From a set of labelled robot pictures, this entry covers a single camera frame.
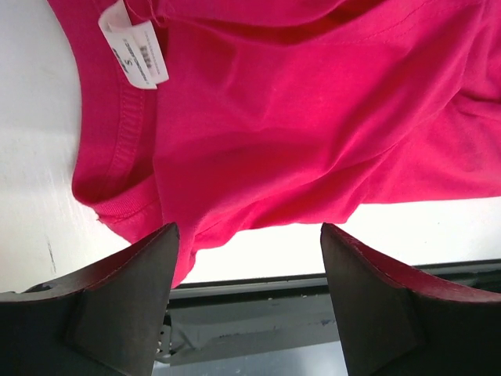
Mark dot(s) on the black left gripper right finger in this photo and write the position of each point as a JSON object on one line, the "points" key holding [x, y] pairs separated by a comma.
{"points": [[395, 319]]}

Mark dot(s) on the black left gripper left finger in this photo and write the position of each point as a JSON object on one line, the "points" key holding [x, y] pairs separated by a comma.
{"points": [[103, 319]]}

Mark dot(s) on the pink t shirt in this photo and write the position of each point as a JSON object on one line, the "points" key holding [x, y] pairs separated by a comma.
{"points": [[277, 112]]}

